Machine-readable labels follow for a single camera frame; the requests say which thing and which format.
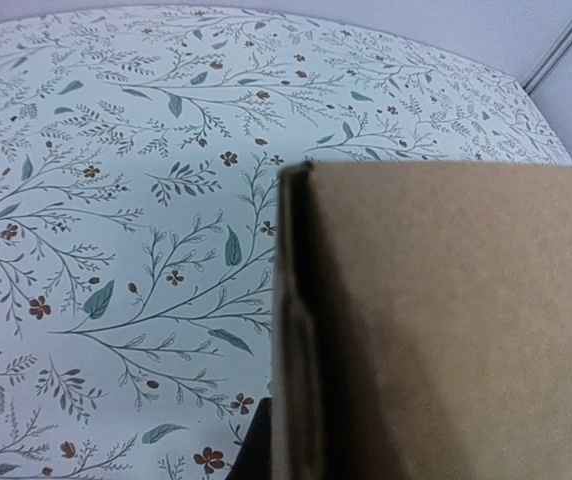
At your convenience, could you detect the brown cardboard box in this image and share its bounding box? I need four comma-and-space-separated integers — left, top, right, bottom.
272, 161, 572, 479

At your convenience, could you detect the floral patterned table mat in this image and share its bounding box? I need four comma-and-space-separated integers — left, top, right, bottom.
0, 5, 571, 479

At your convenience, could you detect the right aluminium frame post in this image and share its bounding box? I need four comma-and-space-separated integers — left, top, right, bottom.
521, 18, 572, 96

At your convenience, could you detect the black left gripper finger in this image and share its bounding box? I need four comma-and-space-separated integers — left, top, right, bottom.
228, 397, 272, 480

